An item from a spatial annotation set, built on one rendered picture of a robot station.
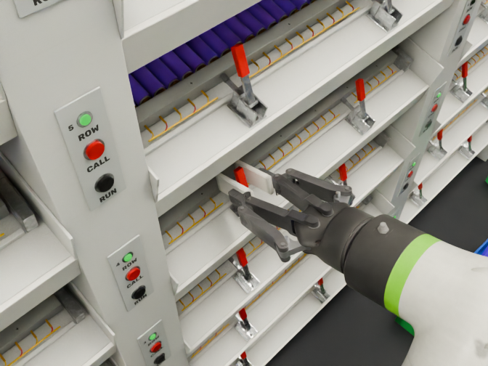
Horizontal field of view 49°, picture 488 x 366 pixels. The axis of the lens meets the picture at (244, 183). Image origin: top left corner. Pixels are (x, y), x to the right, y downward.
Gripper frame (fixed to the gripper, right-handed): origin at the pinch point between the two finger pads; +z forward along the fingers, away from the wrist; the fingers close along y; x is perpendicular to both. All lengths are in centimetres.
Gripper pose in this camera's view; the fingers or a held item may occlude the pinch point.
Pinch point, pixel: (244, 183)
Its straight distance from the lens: 74.1
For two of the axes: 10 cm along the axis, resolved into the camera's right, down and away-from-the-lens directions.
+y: 7.1, -5.4, 4.5
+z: -6.8, -3.7, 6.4
